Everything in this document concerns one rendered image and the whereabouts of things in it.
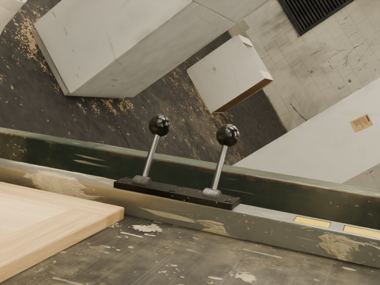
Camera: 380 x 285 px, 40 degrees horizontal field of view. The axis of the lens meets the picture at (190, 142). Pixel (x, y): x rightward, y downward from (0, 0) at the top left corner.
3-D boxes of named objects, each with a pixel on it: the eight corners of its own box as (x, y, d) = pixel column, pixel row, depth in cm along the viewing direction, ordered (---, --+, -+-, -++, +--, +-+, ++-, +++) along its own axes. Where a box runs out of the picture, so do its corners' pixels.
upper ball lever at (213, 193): (201, 203, 84) (221, 128, 88) (224, 208, 82) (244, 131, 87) (195, 197, 80) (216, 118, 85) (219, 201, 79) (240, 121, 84)
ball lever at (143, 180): (133, 190, 88) (156, 119, 92) (154, 194, 86) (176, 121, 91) (125, 183, 84) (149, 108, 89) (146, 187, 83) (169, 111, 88)
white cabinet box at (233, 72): (200, 73, 644) (249, 39, 619) (223, 113, 635) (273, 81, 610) (185, 70, 602) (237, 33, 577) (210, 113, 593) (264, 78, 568)
